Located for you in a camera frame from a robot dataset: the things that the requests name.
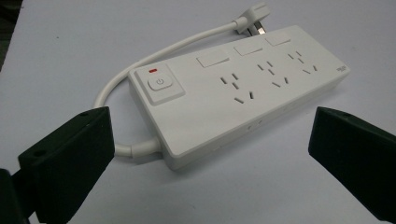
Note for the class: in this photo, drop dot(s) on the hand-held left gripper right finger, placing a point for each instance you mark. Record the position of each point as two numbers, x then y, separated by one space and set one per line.
351 155

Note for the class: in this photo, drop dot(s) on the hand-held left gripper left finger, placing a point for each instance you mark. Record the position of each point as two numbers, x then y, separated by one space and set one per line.
70 158

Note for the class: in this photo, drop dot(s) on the white power strip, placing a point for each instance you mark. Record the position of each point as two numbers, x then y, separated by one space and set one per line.
239 99

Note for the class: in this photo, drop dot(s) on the white power plug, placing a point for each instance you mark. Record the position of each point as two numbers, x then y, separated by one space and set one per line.
253 18

